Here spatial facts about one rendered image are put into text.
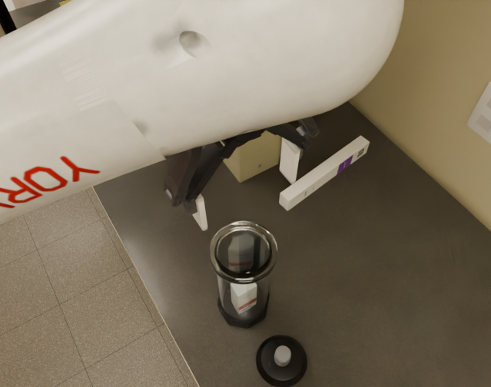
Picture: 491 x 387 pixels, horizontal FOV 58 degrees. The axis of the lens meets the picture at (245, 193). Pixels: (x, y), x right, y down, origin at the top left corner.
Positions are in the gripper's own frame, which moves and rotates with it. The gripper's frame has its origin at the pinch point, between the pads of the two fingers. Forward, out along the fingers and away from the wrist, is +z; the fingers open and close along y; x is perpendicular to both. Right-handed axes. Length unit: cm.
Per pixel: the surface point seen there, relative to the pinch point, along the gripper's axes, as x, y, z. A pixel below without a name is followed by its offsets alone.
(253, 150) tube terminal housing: -25.6, -18.3, 28.6
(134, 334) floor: -43, 26, 132
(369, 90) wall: -30, -57, 33
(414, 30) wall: -23, -58, 11
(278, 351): 12.8, 1.4, 30.9
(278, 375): 15.7, 3.2, 33.9
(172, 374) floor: -21, 20, 132
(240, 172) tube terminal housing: -25.6, -14.7, 33.9
